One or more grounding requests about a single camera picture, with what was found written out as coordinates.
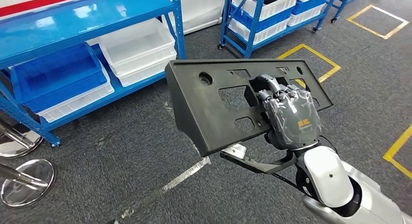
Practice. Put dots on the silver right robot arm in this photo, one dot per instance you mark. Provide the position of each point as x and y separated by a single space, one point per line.
325 177

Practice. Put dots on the blue metal shelf rack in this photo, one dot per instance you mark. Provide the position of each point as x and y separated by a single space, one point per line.
64 26

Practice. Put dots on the blue wheeled shelf rack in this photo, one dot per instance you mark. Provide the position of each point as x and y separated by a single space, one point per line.
341 7
256 23

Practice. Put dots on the red barrier belt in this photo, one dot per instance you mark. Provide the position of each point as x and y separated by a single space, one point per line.
32 3

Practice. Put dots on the clear floor tape strip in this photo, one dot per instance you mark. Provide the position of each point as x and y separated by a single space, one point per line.
186 175

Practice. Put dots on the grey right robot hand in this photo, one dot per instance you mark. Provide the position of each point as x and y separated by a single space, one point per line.
293 119

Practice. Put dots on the white car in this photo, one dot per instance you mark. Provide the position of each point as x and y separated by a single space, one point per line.
202 7

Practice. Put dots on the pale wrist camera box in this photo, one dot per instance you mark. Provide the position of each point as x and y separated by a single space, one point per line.
236 150

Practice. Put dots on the black plastic plate bracket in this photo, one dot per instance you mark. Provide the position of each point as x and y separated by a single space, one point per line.
199 119

